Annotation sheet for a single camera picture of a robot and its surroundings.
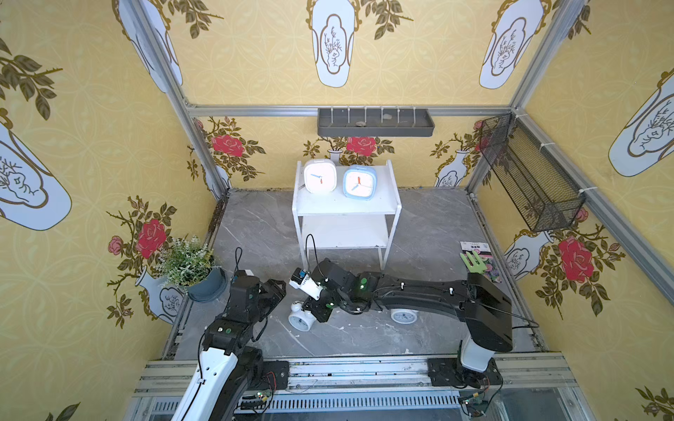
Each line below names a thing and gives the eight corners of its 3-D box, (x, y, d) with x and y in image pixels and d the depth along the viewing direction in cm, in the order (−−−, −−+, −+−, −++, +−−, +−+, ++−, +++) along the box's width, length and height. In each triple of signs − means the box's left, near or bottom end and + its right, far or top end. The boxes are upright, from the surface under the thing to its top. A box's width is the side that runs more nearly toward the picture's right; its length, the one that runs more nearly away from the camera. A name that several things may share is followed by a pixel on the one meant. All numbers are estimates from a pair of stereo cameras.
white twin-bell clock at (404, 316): (390, 324, 85) (393, 319, 81) (389, 314, 87) (391, 309, 83) (415, 324, 85) (419, 319, 81) (414, 314, 87) (417, 309, 83)
